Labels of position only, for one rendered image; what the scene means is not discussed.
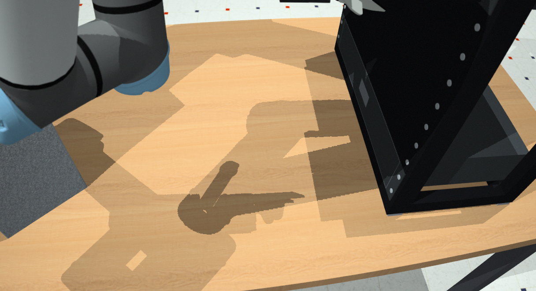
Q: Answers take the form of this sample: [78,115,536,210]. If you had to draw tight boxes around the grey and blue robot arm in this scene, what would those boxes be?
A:
[0,0,170,145]

